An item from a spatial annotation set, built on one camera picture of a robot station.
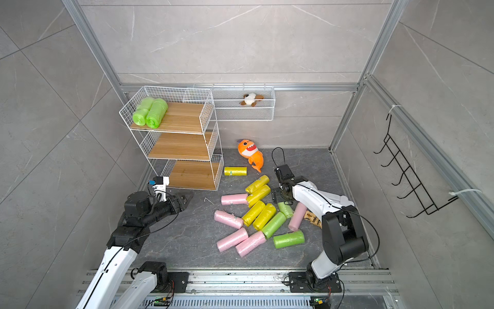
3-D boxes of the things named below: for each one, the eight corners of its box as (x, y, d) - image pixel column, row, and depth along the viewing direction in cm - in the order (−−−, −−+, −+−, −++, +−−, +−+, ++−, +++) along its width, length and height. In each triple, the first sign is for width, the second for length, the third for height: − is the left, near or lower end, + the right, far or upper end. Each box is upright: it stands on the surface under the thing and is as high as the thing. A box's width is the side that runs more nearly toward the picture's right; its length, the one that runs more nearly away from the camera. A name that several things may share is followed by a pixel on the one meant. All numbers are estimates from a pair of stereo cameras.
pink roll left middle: (213, 220, 92) (212, 216, 89) (217, 211, 94) (216, 208, 91) (240, 230, 88) (240, 227, 85) (244, 221, 91) (244, 218, 88)
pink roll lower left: (220, 254, 82) (219, 252, 79) (216, 245, 84) (215, 242, 81) (249, 238, 86) (249, 235, 83) (244, 229, 89) (244, 226, 86)
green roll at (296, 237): (274, 249, 83) (275, 246, 80) (272, 238, 86) (272, 235, 83) (304, 243, 84) (306, 240, 81) (300, 232, 87) (302, 229, 84)
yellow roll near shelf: (224, 177, 109) (223, 172, 105) (225, 171, 111) (224, 166, 108) (247, 177, 109) (247, 172, 105) (247, 171, 111) (247, 166, 108)
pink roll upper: (222, 207, 97) (221, 203, 93) (221, 199, 100) (220, 195, 96) (248, 204, 98) (247, 200, 94) (247, 196, 101) (246, 192, 97)
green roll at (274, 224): (260, 232, 86) (260, 230, 85) (279, 212, 93) (280, 210, 91) (268, 241, 84) (269, 239, 82) (288, 219, 90) (289, 217, 89)
